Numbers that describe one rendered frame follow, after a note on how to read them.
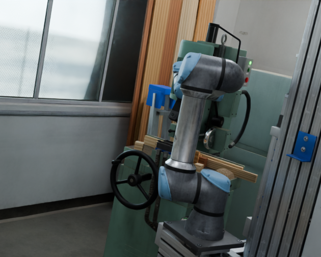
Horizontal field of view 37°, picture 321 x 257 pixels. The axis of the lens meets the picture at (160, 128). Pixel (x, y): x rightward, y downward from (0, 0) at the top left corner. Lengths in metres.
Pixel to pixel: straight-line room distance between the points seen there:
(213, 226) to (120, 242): 0.98
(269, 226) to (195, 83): 0.57
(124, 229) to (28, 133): 1.24
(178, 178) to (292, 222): 0.42
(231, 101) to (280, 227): 1.03
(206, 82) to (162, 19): 2.40
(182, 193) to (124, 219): 0.94
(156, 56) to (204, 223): 2.44
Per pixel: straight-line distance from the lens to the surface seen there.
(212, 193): 1.75
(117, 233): 2.68
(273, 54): 4.88
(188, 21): 4.39
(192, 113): 1.70
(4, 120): 3.42
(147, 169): 2.38
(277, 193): 1.76
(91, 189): 4.14
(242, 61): 2.71
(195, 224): 1.80
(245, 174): 2.41
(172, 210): 2.45
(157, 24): 4.02
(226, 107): 2.63
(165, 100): 3.55
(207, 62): 1.69
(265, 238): 1.81
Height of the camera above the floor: 1.48
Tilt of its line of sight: 10 degrees down
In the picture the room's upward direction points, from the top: 11 degrees clockwise
